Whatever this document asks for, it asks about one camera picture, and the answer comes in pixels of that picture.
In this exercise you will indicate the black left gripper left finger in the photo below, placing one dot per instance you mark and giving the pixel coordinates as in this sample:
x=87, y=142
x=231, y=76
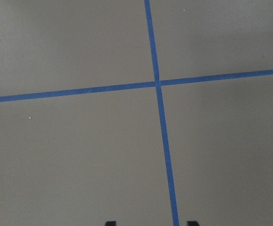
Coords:
x=110, y=223

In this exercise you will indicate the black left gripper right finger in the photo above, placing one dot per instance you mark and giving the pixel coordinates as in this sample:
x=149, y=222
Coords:
x=192, y=223

